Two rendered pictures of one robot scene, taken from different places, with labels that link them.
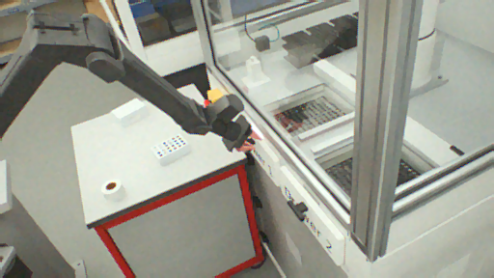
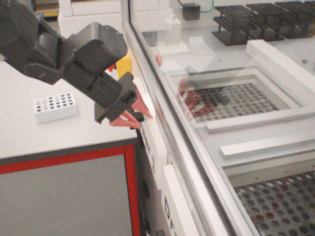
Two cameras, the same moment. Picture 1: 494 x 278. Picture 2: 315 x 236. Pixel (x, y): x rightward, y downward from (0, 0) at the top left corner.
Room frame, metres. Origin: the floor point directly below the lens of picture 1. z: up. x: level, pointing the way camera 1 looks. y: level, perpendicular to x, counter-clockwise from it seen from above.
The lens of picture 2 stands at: (0.46, -0.08, 1.27)
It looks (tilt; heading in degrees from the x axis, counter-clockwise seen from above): 37 degrees down; 7
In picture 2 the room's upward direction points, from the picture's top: straight up
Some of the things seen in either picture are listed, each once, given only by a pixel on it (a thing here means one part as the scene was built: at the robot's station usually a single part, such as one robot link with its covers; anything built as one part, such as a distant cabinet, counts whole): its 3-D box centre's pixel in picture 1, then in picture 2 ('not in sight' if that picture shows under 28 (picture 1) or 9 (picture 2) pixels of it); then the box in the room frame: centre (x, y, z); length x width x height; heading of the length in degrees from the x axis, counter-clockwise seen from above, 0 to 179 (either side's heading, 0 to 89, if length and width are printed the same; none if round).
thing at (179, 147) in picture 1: (171, 149); (55, 107); (1.12, 0.33, 0.78); 0.12 x 0.08 x 0.04; 119
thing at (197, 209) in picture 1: (174, 202); (64, 166); (1.23, 0.43, 0.38); 0.62 x 0.58 x 0.76; 20
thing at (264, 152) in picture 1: (257, 147); (147, 126); (0.94, 0.00, 0.87); 0.29 x 0.02 x 0.11; 20
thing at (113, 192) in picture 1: (113, 190); not in sight; (0.95, 0.52, 0.78); 0.07 x 0.07 x 0.04
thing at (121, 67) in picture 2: (216, 101); (121, 64); (1.25, 0.13, 0.88); 0.07 x 0.05 x 0.07; 20
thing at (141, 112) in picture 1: (129, 113); not in sight; (1.41, 0.53, 0.79); 0.13 x 0.09 x 0.05; 127
